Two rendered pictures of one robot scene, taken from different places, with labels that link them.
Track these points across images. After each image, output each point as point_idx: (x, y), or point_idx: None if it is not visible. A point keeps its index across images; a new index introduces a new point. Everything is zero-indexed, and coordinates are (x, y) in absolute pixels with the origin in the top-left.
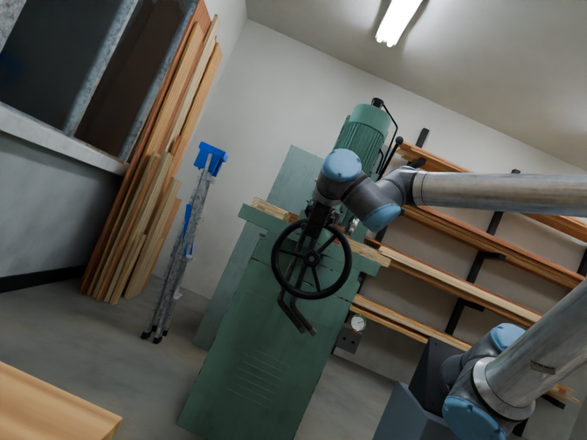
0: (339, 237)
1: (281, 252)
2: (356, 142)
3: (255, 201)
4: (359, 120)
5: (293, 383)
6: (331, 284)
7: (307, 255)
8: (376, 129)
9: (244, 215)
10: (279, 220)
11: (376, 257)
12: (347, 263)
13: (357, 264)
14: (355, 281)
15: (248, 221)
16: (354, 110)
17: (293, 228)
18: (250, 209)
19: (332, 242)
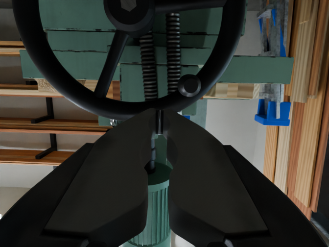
0: (86, 93)
1: (196, 24)
2: (150, 222)
3: (256, 94)
4: (158, 245)
5: None
6: (85, 3)
7: (143, 8)
8: (133, 244)
9: (283, 63)
10: (221, 79)
11: (40, 86)
12: (32, 35)
13: (58, 59)
14: (48, 26)
15: (272, 56)
16: (169, 246)
17: (208, 70)
18: (275, 77)
19: (118, 80)
